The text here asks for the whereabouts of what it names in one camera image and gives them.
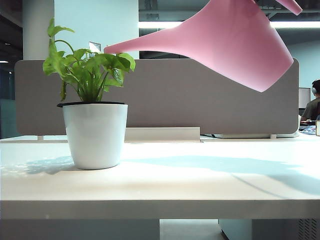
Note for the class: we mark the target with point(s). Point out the seated person in dark shirt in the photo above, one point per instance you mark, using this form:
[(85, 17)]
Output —
[(312, 110)]

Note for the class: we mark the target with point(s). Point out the green leafy plant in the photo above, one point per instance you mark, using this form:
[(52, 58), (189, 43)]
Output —
[(87, 72)]

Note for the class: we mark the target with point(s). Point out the white headphones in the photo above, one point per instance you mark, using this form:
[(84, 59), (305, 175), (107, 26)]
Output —
[(315, 90)]

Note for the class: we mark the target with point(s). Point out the white plant pot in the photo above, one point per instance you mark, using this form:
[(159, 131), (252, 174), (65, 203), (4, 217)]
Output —
[(95, 135)]

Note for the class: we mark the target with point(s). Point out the pink plastic watering can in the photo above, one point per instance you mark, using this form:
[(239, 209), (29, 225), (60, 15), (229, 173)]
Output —
[(225, 45)]

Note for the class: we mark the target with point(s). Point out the computer monitor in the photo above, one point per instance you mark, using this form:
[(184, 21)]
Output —
[(303, 98)]

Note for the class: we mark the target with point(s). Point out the grey vented cabinet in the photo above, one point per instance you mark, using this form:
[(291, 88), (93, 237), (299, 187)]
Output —
[(275, 230)]

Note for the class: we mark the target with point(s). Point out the small beige box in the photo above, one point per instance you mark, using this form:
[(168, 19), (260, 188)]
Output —
[(317, 128)]

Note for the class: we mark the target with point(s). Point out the white round pillar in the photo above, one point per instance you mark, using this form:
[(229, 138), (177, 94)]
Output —
[(37, 30)]

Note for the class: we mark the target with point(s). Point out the white partition bracket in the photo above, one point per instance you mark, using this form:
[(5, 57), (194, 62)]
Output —
[(273, 136), (40, 137)]

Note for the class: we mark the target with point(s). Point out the grey desk partition screen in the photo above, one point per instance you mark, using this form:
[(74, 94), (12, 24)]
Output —
[(175, 100)]

